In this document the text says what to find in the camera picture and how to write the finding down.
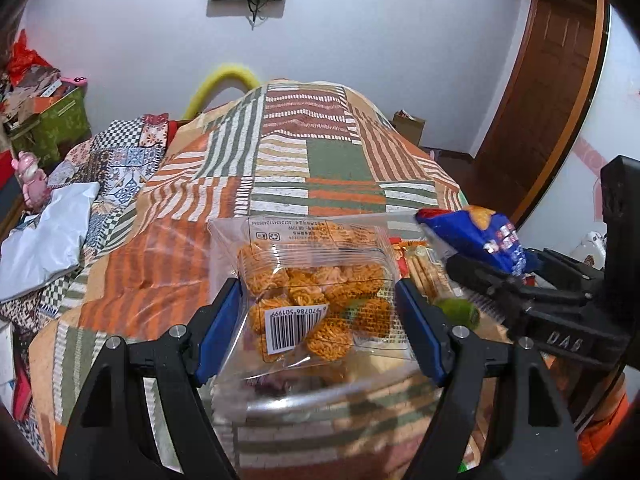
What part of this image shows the red plastic bag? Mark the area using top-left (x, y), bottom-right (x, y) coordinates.
top-left (7, 30), bottom-right (51, 77)

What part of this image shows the checkered patchwork quilt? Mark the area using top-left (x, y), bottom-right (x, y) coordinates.
top-left (0, 112), bottom-right (176, 331)

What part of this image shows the pile of paper clutter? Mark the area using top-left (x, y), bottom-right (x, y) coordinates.
top-left (0, 67), bottom-right (86, 126)

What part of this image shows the brown wooden door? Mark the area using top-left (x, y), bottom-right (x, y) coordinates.
top-left (480, 0), bottom-right (606, 221)

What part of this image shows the clear fried noodle snack packet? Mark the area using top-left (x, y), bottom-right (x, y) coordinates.
top-left (237, 217), bottom-right (401, 366)

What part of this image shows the striped patchwork blanket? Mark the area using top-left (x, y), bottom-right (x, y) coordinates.
top-left (27, 80), bottom-right (481, 480)

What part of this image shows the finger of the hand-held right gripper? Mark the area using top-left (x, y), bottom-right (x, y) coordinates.
top-left (444, 253), bottom-right (594, 322)
top-left (529, 248), bottom-right (607, 287)

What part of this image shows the orange cloth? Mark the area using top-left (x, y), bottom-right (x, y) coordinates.
top-left (577, 390), bottom-right (632, 472)

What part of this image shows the blue snack packet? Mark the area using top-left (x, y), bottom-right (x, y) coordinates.
top-left (415, 205), bottom-right (541, 281)

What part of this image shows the green patterned box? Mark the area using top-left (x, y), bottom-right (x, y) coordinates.
top-left (10, 87), bottom-right (91, 166)

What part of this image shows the cracker packet with orange ends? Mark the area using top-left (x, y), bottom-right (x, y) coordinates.
top-left (400, 241), bottom-right (451, 302)

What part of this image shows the yellow foam tube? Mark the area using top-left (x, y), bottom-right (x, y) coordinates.
top-left (185, 62), bottom-right (261, 118)

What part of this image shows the small cardboard box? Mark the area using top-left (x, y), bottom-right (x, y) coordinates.
top-left (392, 110), bottom-right (426, 146)

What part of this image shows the small green snack packet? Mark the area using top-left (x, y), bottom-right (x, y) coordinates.
top-left (434, 297), bottom-right (482, 332)

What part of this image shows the white cloth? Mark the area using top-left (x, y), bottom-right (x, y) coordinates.
top-left (0, 180), bottom-right (101, 303)

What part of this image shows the clear plastic container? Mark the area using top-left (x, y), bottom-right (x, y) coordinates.
top-left (207, 212), bottom-right (481, 426)

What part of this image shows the white heart-print sliding door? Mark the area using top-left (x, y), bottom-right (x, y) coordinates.
top-left (525, 5), bottom-right (640, 266)

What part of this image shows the pink plush toy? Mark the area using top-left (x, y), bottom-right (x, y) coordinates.
top-left (12, 151), bottom-right (52, 211)

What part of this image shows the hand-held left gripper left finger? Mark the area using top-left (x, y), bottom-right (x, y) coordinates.
top-left (57, 277), bottom-right (246, 480)

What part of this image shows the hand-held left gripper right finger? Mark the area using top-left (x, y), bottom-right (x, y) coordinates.
top-left (395, 277), bottom-right (583, 480)

